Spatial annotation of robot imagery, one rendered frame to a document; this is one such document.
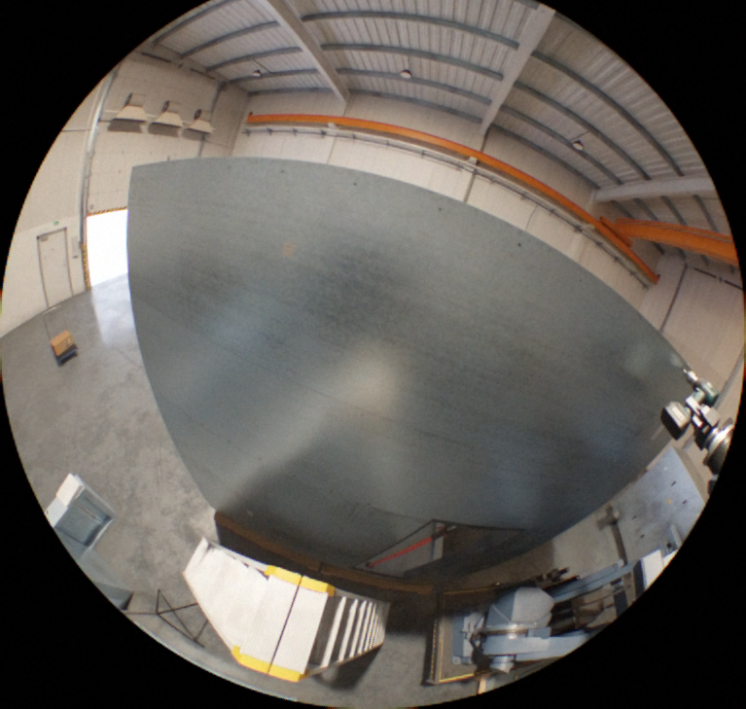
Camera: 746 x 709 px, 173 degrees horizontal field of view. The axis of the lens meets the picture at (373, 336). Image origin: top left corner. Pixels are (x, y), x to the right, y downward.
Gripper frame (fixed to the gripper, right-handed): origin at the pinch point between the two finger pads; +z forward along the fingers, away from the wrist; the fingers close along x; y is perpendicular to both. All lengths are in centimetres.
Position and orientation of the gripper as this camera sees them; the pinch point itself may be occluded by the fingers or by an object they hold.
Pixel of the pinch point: (690, 408)
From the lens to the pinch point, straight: 103.0
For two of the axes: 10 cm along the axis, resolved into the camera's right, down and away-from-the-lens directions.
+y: -8.0, 4.5, 4.0
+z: 2.1, -4.1, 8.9
